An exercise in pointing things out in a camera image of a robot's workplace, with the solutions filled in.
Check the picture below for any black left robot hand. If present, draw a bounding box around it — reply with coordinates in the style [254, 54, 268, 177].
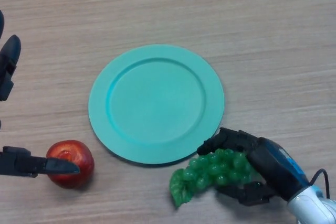
[0, 10, 81, 178]

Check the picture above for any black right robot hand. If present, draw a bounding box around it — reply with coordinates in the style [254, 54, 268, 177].
[196, 127, 311, 206]

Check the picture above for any green plastic grape bunch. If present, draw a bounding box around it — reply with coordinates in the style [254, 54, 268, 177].
[169, 148, 261, 208]

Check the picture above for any teal round plate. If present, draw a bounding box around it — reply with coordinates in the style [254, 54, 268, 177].
[88, 44, 225, 167]

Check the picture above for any red apple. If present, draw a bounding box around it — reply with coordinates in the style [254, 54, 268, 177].
[46, 140, 95, 189]

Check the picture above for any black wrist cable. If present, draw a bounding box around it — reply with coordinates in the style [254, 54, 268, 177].
[309, 168, 330, 199]

